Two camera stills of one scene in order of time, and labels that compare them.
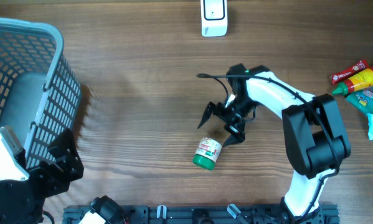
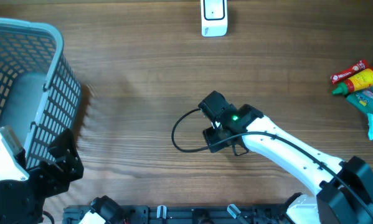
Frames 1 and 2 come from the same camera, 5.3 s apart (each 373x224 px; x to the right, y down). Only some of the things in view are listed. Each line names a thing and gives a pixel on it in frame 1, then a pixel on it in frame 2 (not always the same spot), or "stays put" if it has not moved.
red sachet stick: [340, 76] stays put
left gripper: [70, 162] stays put
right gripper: [238, 134] -> [210, 134]
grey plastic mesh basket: [31, 87] stays put
